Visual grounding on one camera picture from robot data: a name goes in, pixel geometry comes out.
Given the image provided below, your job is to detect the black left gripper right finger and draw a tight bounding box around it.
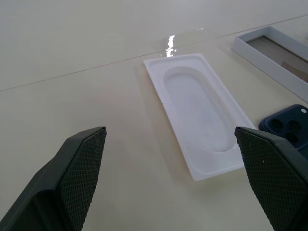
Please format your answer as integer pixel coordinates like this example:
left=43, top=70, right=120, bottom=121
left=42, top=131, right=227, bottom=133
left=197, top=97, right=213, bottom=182
left=234, top=126, right=308, bottom=231

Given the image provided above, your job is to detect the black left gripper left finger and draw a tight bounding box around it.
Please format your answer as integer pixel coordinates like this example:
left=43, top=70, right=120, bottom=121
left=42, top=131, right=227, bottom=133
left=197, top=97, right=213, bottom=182
left=0, top=126, right=107, bottom=231

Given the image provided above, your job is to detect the dark blue smartphone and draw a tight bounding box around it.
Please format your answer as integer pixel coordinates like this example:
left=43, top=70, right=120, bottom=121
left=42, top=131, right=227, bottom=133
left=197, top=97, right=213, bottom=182
left=258, top=103, right=308, bottom=153

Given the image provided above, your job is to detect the white box lid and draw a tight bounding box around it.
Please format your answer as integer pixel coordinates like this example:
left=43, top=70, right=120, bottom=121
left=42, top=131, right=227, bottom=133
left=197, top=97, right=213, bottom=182
left=231, top=26, right=308, bottom=104

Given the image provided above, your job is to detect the white moulded tray insert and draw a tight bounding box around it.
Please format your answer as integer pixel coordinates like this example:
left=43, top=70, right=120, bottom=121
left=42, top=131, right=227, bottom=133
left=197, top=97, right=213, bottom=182
left=143, top=52, right=257, bottom=182

